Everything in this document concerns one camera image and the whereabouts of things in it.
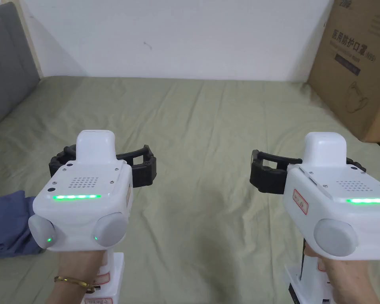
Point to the person's left hand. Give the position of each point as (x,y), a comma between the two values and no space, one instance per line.
(79,264)

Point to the dark blue garment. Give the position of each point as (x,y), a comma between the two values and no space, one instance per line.
(9,228)

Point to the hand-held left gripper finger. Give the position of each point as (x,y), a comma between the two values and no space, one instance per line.
(144,172)
(58,160)

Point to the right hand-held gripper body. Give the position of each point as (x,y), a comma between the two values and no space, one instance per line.
(323,202)

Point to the person's right hand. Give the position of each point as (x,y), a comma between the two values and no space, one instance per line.
(361,281)

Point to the person's left forearm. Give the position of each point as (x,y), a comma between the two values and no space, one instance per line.
(68,293)

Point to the bed with pale green sheet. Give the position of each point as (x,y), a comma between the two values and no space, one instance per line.
(196,126)

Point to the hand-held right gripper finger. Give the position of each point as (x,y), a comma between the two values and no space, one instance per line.
(356,165)
(269,180)

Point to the brown cardboard carton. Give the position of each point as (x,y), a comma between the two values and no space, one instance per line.
(354,72)

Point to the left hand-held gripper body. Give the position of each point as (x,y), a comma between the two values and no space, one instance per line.
(82,209)

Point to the grey padded headboard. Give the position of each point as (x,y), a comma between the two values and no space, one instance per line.
(9,63)

